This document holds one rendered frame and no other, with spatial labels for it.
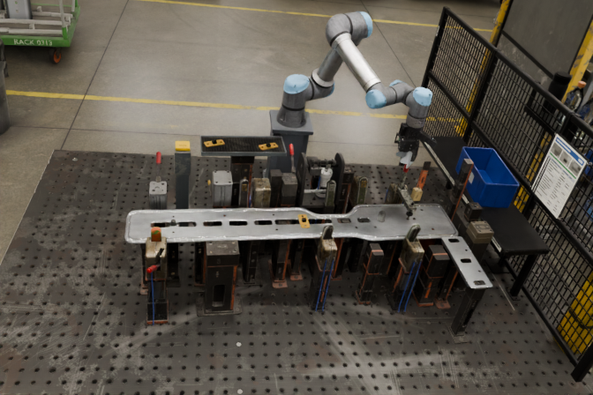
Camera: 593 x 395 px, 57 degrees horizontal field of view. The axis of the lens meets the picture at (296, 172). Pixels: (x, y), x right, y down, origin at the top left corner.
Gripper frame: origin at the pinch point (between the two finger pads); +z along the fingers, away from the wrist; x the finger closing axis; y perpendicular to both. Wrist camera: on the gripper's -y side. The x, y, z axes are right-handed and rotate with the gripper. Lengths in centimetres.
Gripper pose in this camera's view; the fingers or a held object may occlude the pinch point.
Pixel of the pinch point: (407, 163)
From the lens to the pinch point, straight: 240.8
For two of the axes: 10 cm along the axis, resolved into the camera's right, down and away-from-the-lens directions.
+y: -9.8, 0.0, -2.2
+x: 1.8, 5.8, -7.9
